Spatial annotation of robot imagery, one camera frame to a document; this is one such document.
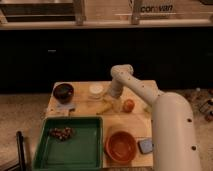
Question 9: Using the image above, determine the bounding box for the yellow banana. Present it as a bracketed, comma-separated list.
[96, 104, 112, 115]

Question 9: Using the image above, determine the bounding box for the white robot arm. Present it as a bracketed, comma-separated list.
[107, 64, 202, 171]

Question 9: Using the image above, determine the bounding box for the red bowl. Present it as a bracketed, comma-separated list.
[105, 131, 137, 164]

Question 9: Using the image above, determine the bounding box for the dark brown bowl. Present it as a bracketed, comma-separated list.
[53, 83, 74, 104]

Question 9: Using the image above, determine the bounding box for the white lidded cup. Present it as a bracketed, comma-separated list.
[89, 84, 104, 100]

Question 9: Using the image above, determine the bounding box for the light green cup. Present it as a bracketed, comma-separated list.
[144, 105, 152, 113]

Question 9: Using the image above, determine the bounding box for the blue sponge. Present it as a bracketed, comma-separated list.
[138, 138, 153, 154]

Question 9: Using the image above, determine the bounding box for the light blue cloth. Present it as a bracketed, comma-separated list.
[55, 103, 76, 111]

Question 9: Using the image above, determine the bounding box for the bunch of red grapes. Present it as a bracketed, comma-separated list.
[49, 128, 75, 141]

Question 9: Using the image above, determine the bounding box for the green plastic tray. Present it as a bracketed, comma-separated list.
[32, 117, 103, 171]

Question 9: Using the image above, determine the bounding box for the black chair back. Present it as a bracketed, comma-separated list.
[4, 131, 26, 171]

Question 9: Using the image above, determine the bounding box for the wooden shelf rail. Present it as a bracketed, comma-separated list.
[0, 0, 213, 30]

